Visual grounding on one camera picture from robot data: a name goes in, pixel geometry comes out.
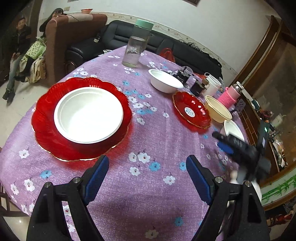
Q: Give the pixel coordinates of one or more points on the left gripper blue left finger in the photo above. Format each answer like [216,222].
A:
[48,221]

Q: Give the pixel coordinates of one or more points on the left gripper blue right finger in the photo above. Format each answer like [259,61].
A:
[247,221]

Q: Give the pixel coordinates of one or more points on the red gold-rimmed plate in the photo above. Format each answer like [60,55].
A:
[191,109]

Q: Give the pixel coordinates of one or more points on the white plate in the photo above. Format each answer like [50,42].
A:
[88,115]

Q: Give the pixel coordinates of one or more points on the white bowl near edge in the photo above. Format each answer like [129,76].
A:
[230,128]

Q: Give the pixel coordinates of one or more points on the phone stand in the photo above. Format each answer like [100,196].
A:
[240,105]

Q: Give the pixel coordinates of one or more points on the cream plastic colander bowl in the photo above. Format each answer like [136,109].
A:
[217,111]

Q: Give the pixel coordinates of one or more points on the pink sleeved thermos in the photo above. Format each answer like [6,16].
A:
[229,97]

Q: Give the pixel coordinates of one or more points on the large red scalloped plate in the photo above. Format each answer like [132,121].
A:
[47,135]

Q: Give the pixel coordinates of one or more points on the white plastic jar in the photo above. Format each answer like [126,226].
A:
[213,85]

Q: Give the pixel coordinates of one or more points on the dark glass jar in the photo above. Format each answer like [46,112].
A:
[198,87]

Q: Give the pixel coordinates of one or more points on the purple floral tablecloth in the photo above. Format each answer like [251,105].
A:
[147,193]

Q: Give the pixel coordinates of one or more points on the seated person green clothing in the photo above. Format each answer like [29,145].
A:
[37,49]

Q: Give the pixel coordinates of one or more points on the red plastic bag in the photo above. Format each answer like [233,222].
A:
[167,54]

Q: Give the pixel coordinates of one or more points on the clear bottle green lid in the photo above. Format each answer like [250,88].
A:
[137,43]

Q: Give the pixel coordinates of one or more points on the brown armchair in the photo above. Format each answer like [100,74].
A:
[64,31]

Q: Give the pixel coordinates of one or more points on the seated man in dark jacket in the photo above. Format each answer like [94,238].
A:
[20,43]

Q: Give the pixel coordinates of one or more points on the black leather sofa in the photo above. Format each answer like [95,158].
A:
[117,33]

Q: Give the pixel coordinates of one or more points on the white bowl with handles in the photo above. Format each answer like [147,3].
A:
[164,82]

